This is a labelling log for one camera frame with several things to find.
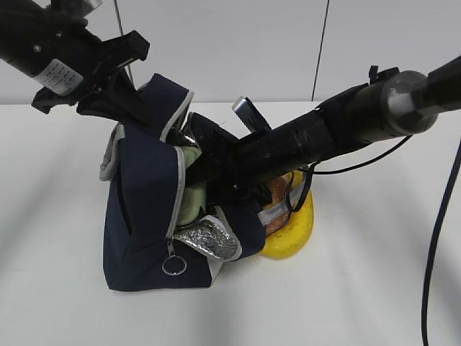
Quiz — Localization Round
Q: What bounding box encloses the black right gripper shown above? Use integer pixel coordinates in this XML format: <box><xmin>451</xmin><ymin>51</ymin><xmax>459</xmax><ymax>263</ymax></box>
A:
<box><xmin>186</xmin><ymin>112</ymin><xmax>281</xmax><ymax>206</ymax></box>

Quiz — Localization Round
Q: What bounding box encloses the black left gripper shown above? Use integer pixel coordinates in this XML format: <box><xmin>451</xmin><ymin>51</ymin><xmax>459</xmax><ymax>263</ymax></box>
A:
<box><xmin>32</xmin><ymin>30</ymin><xmax>154</xmax><ymax>130</ymax></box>

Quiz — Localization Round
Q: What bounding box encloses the green lidded glass container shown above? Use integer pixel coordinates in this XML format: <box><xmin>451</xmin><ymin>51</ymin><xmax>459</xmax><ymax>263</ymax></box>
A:
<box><xmin>177</xmin><ymin>146</ymin><xmax>206</xmax><ymax>227</ymax></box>

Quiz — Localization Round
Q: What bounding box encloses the brown bread roll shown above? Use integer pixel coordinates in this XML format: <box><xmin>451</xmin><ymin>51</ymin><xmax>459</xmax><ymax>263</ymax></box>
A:
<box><xmin>263</xmin><ymin>176</ymin><xmax>290</xmax><ymax>238</ymax></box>

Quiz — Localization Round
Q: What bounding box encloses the yellow banana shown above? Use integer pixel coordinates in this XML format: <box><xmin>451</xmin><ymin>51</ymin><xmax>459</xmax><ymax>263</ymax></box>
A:
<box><xmin>259</xmin><ymin>171</ymin><xmax>314</xmax><ymax>260</ymax></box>

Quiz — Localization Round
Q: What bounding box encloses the silver zipper pull ring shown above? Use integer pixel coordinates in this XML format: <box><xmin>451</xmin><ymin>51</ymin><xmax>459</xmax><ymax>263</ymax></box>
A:
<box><xmin>161</xmin><ymin>240</ymin><xmax>187</xmax><ymax>278</ymax></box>

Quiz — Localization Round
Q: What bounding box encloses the navy blue lunch bag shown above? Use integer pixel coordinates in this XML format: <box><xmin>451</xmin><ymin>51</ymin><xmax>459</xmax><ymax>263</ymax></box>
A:
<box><xmin>97</xmin><ymin>73</ymin><xmax>300</xmax><ymax>291</ymax></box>

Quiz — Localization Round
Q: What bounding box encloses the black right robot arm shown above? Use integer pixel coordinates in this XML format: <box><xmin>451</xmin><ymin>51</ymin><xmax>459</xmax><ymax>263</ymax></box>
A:
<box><xmin>186</xmin><ymin>58</ymin><xmax>460</xmax><ymax>204</ymax></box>

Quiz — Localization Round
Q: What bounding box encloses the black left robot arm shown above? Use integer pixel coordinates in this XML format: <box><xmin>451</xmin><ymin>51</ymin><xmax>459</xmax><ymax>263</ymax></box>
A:
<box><xmin>1</xmin><ymin>1</ymin><xmax>153</xmax><ymax>127</ymax></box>

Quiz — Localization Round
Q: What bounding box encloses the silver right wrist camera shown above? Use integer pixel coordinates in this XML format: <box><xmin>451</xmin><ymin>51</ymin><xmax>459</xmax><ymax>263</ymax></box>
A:
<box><xmin>232</xmin><ymin>97</ymin><xmax>271</xmax><ymax>133</ymax></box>

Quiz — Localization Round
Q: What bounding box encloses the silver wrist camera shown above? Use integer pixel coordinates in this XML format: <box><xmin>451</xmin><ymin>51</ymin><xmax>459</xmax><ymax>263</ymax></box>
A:
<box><xmin>232</xmin><ymin>97</ymin><xmax>271</xmax><ymax>133</ymax></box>
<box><xmin>50</xmin><ymin>0</ymin><xmax>105</xmax><ymax>17</ymax></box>

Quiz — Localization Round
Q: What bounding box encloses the thin black cable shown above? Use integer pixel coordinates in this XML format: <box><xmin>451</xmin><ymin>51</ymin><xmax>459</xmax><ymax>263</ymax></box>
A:
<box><xmin>284</xmin><ymin>133</ymin><xmax>415</xmax><ymax>213</ymax></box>

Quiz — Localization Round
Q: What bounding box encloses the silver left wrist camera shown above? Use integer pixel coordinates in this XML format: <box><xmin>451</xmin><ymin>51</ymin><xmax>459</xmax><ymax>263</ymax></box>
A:
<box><xmin>50</xmin><ymin>0</ymin><xmax>105</xmax><ymax>17</ymax></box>

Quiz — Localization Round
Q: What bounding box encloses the dark blue cable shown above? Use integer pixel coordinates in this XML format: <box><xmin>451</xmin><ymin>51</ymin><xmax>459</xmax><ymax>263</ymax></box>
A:
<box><xmin>421</xmin><ymin>136</ymin><xmax>461</xmax><ymax>346</ymax></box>

